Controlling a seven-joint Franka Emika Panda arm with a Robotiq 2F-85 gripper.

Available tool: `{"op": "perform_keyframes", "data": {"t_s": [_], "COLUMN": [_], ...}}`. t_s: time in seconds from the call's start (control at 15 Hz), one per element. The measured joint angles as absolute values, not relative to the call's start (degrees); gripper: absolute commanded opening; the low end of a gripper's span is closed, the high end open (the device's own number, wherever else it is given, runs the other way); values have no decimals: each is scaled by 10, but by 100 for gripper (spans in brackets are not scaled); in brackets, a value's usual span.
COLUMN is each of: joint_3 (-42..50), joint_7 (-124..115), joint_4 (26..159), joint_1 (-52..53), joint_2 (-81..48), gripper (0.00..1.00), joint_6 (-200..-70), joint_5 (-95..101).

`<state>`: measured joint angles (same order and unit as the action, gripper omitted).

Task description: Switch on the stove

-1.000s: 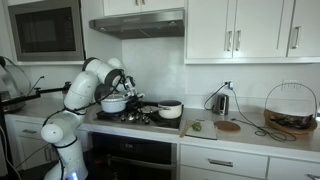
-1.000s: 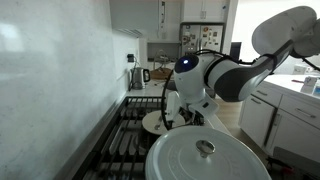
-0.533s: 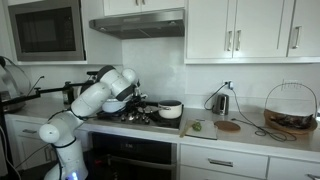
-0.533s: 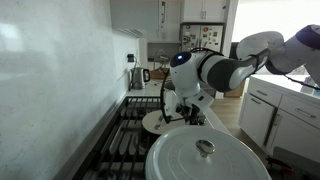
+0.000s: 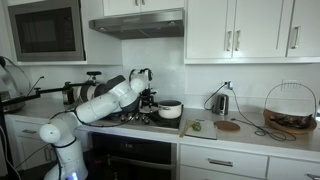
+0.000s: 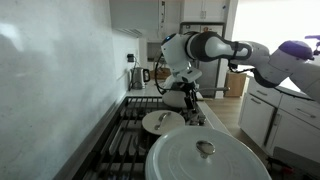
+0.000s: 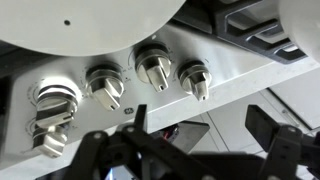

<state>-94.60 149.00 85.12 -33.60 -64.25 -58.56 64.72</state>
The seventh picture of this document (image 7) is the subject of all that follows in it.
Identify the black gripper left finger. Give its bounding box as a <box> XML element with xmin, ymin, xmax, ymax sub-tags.
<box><xmin>65</xmin><ymin>103</ymin><xmax>216</xmax><ymax>180</ymax></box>

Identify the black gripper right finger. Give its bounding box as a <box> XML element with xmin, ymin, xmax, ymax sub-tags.
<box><xmin>244</xmin><ymin>104</ymin><xmax>320</xmax><ymax>180</ymax></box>

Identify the silver stove knob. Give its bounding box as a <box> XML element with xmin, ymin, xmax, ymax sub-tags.
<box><xmin>31</xmin><ymin>124</ymin><xmax>73</xmax><ymax>160</ymax></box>
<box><xmin>176</xmin><ymin>60</ymin><xmax>214</xmax><ymax>102</ymax></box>
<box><xmin>133</xmin><ymin>44</ymin><xmax>173</xmax><ymax>94</ymax></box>
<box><xmin>32</xmin><ymin>84</ymin><xmax>80</xmax><ymax>130</ymax></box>
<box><xmin>84</xmin><ymin>64</ymin><xmax>126</xmax><ymax>112</ymax></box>

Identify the wide white drawer front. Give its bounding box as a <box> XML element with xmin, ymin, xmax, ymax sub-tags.
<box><xmin>191</xmin><ymin>89</ymin><xmax>313</xmax><ymax>161</ymax></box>

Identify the stainless steel gas cooktop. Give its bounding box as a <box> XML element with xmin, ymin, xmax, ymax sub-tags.
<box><xmin>0</xmin><ymin>0</ymin><xmax>320</xmax><ymax>172</ymax></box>

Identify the black cast iron grate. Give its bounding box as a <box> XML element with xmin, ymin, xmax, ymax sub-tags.
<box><xmin>171</xmin><ymin>0</ymin><xmax>309</xmax><ymax>65</ymax></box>

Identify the white saucepan dark inside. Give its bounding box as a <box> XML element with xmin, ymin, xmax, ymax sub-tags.
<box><xmin>277</xmin><ymin>0</ymin><xmax>320</xmax><ymax>65</ymax></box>

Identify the grey round pan lid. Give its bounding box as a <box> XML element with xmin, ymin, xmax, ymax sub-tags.
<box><xmin>0</xmin><ymin>0</ymin><xmax>188</xmax><ymax>58</ymax></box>

